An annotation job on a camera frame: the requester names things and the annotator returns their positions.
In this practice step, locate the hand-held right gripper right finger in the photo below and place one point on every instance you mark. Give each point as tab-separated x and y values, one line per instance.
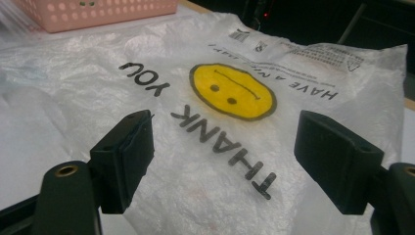
339	160

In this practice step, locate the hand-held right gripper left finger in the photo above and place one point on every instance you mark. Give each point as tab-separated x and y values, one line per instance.
124	156

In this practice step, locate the clear smiley plastic bag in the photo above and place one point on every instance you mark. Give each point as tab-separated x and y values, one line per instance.
182	186

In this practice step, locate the pink perforated plastic basket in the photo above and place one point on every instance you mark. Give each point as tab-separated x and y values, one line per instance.
98	14

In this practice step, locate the black device with red light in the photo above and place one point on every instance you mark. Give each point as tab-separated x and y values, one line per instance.
261	14

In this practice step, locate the small clear plastic piece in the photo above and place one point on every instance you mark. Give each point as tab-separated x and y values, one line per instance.
16	16

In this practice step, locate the white metal table frame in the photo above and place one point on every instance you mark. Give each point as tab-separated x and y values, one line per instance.
352	23

